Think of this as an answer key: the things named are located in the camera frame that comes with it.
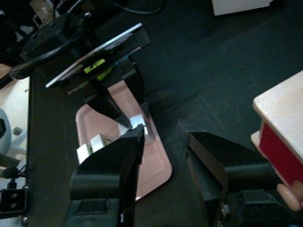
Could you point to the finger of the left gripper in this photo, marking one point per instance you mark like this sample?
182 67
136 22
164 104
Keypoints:
106 102
136 85

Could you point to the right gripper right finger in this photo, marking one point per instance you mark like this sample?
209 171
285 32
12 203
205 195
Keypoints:
225 171

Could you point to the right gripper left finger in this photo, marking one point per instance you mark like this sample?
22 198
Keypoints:
106 177

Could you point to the white toy sushi piece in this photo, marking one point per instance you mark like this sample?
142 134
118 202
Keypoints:
83 153
138 120
96 142

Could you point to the pink rectangular plate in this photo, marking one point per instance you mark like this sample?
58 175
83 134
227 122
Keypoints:
154 165

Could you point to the pink rounded toy piece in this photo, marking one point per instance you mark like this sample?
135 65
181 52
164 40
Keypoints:
291 195

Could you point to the black device with round holes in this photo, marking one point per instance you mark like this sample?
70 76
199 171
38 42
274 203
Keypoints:
12 202

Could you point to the cream box with red side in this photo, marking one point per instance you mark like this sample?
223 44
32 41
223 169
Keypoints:
283 109

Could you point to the small white cube box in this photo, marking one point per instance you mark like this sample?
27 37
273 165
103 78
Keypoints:
237 6

